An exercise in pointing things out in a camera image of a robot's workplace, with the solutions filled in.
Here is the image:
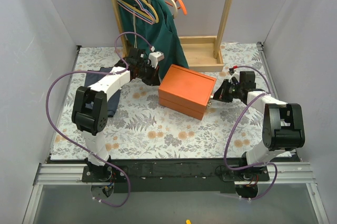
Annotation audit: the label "aluminium frame rail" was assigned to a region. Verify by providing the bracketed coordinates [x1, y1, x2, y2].
[24, 159, 329, 223]

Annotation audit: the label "yellow wire hanger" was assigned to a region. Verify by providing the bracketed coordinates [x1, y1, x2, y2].
[117, 0, 159, 25]

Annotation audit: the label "wooden clothes rack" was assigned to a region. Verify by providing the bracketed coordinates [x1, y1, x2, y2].
[113, 0, 232, 72]

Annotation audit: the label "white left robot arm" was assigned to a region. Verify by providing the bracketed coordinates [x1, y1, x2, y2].
[72, 48, 216, 182]

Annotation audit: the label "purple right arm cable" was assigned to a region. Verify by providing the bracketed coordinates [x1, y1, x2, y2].
[223, 65, 279, 200]

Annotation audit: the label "floral table mat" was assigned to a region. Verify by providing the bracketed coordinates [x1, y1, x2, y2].
[50, 47, 263, 161]

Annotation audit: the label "green shorts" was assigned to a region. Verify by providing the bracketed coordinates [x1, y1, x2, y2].
[119, 0, 189, 77]

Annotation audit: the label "navy blue cloth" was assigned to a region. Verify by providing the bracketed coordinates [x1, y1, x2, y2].
[84, 73, 121, 118]

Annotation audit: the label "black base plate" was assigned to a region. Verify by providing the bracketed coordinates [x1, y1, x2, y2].
[82, 158, 272, 193]

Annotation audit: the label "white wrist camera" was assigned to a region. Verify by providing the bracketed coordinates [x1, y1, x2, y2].
[229, 66, 240, 85]
[148, 46, 164, 68]

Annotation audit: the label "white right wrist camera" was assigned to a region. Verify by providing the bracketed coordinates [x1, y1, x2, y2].
[229, 66, 240, 85]

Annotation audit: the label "orange drawer box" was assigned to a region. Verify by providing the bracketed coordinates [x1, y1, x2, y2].
[158, 64, 216, 120]

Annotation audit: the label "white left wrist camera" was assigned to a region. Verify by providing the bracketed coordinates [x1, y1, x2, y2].
[148, 46, 164, 68]

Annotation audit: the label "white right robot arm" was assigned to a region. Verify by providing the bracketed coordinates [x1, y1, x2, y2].
[213, 67, 305, 181]

